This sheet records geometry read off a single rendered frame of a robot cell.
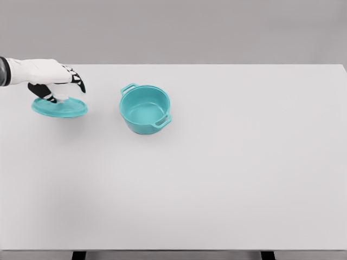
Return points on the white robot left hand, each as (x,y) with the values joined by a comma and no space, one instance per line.
(48,71)

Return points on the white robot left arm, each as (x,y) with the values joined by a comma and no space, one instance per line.
(15,71)

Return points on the teal pot lid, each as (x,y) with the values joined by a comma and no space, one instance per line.
(69,108)

